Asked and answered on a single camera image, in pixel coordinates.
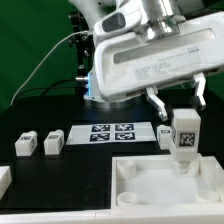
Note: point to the white sheet with AprilTags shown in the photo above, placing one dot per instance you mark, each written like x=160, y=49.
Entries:
x=111, y=133

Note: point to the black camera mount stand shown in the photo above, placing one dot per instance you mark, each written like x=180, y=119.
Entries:
x=82, y=42

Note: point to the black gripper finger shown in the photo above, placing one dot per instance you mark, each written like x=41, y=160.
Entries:
x=198, y=83
x=153, y=99

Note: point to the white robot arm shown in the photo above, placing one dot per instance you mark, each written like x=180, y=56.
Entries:
x=95, y=10

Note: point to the white square tabletop with sockets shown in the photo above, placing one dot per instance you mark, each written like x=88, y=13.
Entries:
x=157, y=180

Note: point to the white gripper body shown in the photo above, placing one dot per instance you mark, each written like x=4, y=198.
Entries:
x=130, y=56

